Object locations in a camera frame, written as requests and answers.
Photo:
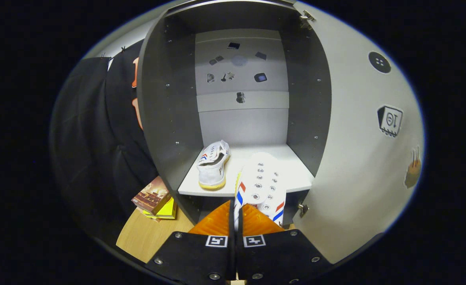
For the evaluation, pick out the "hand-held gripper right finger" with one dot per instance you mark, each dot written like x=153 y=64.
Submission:
x=272 y=257

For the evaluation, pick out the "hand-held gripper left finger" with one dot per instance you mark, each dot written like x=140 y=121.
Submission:
x=201 y=257

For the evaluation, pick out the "white canvas shoe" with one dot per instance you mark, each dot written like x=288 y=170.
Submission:
x=213 y=168
x=261 y=182

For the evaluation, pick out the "brown picture book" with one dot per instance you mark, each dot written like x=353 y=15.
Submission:
x=151 y=196

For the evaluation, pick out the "yellow book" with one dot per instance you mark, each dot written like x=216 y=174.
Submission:
x=168 y=210

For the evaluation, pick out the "beige shoe cabinet door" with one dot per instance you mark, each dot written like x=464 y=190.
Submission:
x=355 y=178

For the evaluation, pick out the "dark grey shoe cabinet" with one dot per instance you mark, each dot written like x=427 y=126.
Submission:
x=169 y=118

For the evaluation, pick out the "black backdrop cloth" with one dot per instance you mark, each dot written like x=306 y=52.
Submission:
x=94 y=138

